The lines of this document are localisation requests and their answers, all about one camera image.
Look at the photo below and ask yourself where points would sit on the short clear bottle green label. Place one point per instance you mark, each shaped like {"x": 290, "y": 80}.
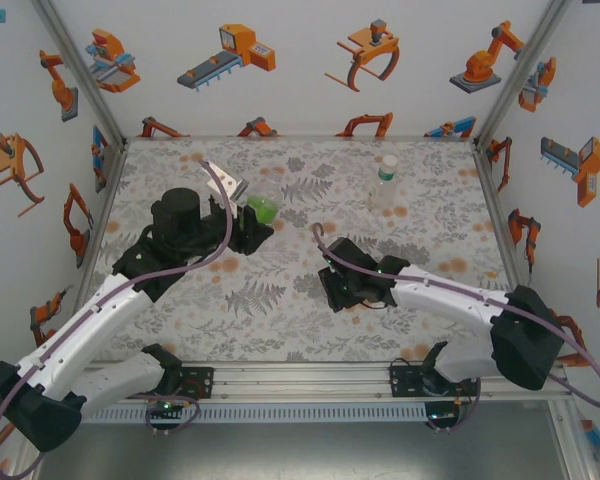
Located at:
{"x": 264, "y": 207}

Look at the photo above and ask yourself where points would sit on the clear bottle green white label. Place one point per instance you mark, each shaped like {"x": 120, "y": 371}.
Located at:
{"x": 384, "y": 192}

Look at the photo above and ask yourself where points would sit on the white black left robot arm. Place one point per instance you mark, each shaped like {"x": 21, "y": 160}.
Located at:
{"x": 80, "y": 325}

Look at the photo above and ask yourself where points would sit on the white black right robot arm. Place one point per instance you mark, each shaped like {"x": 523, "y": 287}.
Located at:
{"x": 445, "y": 295}

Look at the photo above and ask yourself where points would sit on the floral patterned table mat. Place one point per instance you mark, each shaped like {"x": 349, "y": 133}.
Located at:
{"x": 280, "y": 345}

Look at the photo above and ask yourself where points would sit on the green circuit board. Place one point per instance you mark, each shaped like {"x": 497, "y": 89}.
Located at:
{"x": 166, "y": 406}
{"x": 442, "y": 416}

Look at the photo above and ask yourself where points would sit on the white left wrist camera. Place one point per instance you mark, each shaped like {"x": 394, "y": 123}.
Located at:
{"x": 225, "y": 182}

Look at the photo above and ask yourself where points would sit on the aluminium side rail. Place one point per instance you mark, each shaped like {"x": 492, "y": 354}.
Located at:
{"x": 114, "y": 172}
{"x": 493, "y": 200}

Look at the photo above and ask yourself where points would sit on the thin aluminium table rail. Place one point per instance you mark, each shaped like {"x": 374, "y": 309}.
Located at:
{"x": 300, "y": 137}

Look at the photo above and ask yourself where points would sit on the aluminium frame rail with slots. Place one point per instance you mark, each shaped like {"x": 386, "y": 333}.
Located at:
{"x": 300, "y": 382}

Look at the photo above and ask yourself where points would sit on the aluminium corner post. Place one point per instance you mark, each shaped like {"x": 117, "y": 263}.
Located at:
{"x": 77, "y": 62}
{"x": 520, "y": 70}

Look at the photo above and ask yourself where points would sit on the aluminium frame leg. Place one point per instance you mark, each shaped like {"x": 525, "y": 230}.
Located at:
{"x": 571, "y": 440}

